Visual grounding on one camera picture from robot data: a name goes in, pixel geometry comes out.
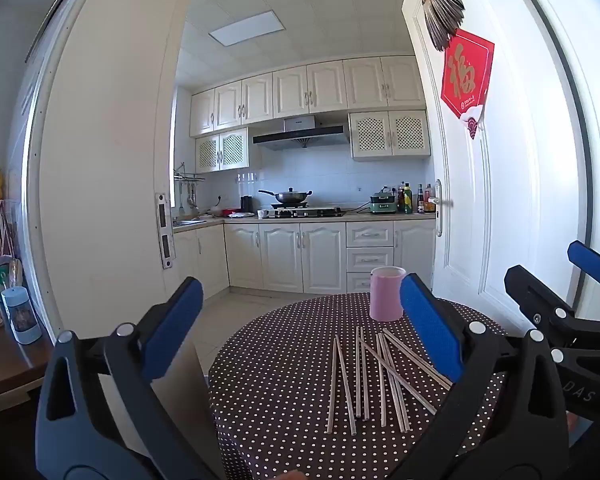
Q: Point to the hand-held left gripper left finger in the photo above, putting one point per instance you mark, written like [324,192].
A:
[172,330]

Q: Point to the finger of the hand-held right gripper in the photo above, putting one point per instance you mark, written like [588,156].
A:
[592,262]
[535,295]

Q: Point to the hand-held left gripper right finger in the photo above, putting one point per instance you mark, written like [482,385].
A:
[430,330]

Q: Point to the pink cup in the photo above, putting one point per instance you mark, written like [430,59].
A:
[382,295]

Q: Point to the bunch of wooden chopsticks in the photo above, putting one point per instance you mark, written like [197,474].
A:
[395,390]

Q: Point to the beige chair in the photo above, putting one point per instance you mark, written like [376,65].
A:
[185,385]

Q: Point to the white cabinet drawer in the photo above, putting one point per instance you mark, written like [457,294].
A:
[370,235]
[359,282]
[370,260]

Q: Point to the metal door strike plate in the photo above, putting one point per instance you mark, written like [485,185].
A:
[164,230]

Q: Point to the kitchen sink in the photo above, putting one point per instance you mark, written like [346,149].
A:
[190,222]

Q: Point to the white panelled door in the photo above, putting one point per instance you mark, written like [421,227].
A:
[505,185]

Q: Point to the brown polka dot tablecloth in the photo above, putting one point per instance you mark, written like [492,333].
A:
[280,385]

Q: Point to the dark sauce bottle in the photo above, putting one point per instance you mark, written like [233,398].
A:
[420,200]
[401,202]

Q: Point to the red box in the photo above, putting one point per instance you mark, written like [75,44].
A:
[228,211]

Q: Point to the white lower kitchen cabinets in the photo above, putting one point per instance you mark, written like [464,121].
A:
[280,255]

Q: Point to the white kitchen cabinets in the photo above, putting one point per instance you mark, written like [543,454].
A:
[305,90]
[280,255]

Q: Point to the green oil bottle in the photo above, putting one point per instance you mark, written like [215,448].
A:
[408,200]

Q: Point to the green countertop cooker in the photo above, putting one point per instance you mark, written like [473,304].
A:
[382,204]

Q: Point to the orange bottle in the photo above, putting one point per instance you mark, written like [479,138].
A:
[428,195]

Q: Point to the black kettle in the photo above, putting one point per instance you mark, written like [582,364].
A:
[247,204]

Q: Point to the light blue bottle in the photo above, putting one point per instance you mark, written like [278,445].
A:
[22,317]

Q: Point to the gas stove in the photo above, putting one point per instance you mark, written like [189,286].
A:
[310,211]

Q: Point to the wooden side cabinet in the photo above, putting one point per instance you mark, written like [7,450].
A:
[5,365]

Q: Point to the black wok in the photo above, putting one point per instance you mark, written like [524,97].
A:
[290,196]

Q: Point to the white lattice door cabinet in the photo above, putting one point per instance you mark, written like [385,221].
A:
[222,151]
[387,135]

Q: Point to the red paper door decoration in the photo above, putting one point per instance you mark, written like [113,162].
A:
[465,75]

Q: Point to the range hood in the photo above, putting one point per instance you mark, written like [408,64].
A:
[300,135]

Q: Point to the white upper kitchen cabinets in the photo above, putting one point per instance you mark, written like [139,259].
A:
[305,90]

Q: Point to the hanging woven fan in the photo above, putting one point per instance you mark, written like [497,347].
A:
[442,10]

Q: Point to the ceiling light panel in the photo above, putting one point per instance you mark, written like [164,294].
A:
[247,29]

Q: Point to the wall utensil rack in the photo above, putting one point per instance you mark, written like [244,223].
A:
[187,185]

